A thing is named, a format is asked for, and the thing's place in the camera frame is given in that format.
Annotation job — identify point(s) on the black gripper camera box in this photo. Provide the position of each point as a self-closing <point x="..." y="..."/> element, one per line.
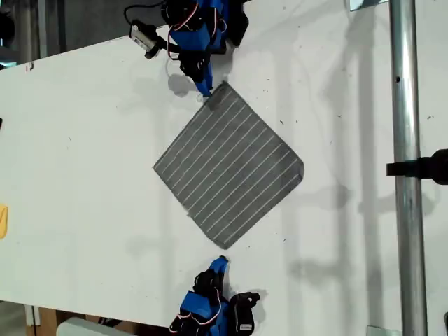
<point x="143" y="35"/>
<point x="245" y="311"/>

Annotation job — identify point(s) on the steel post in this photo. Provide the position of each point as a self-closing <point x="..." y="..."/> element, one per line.
<point x="406" y="105"/>

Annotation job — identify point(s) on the black background object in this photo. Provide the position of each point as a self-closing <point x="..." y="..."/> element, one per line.
<point x="6" y="26"/>

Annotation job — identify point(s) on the yellow object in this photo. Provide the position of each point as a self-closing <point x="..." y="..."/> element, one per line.
<point x="3" y="222"/>

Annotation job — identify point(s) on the black camera stalk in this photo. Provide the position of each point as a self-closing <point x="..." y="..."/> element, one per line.
<point x="171" y="47"/>

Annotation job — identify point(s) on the black clamp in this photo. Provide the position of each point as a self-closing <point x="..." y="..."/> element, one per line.
<point x="420" y="168"/>

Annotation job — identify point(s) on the grey striped towel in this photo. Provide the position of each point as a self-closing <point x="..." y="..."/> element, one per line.
<point x="227" y="168"/>

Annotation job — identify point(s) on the white box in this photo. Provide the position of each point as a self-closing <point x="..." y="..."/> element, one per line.
<point x="80" y="329"/>

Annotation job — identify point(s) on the wooden table frame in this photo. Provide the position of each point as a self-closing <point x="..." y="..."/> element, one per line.
<point x="47" y="320"/>

